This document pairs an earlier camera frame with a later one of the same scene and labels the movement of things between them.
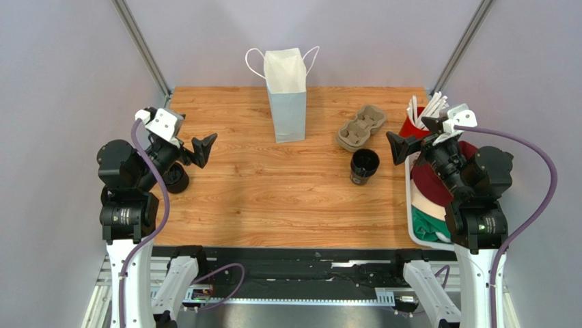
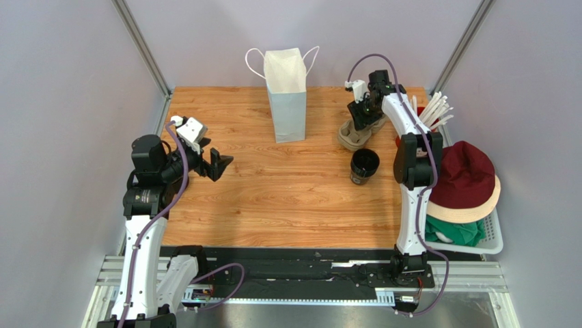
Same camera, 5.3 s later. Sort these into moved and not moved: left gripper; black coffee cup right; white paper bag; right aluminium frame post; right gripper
Moved: left gripper; right gripper
Not moved: black coffee cup right; right aluminium frame post; white paper bag
